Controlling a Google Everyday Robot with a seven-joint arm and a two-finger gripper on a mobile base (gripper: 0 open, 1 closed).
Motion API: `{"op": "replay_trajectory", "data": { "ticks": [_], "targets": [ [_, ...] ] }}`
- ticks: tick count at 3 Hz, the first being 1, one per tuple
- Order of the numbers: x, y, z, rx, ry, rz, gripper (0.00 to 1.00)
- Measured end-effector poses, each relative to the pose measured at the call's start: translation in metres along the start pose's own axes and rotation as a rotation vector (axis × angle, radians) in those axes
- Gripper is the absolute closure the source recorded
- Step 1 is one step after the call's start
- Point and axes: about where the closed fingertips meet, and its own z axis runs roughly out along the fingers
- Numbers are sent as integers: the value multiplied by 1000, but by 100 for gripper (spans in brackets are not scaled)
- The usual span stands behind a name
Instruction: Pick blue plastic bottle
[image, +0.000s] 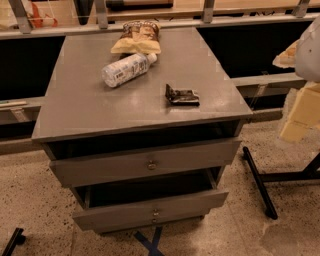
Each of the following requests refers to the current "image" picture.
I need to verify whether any orange white bag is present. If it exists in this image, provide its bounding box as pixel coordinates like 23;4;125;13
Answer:
0;0;59;29

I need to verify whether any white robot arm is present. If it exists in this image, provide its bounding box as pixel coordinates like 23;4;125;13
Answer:
272;17;320;142

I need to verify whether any upper grey drawer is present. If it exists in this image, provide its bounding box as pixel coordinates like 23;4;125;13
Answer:
50;138;240;187

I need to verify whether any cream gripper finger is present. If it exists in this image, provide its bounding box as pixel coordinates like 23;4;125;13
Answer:
272;41;298;68

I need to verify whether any metal railing frame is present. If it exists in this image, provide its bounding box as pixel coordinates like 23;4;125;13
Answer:
0;0;320;40

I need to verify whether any yellow chip bag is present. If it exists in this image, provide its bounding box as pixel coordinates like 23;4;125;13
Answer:
111;20;161;54

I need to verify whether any grey drawer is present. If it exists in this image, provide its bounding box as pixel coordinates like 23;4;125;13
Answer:
50;138;240;187
73;189;228;233

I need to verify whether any black stand foot left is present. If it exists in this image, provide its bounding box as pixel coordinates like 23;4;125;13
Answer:
2;228;26;256

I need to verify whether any clear plastic water bottle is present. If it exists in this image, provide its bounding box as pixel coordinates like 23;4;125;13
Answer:
102;53;157;88

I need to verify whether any grey wooden drawer cabinet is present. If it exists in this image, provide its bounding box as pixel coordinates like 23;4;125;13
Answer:
31;27;253;234

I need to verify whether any blue tape cross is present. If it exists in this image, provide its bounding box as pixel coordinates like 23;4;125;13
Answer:
134;226;164;256

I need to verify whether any lower grey drawer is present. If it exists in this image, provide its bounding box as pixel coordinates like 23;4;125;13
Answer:
73;189;228;233

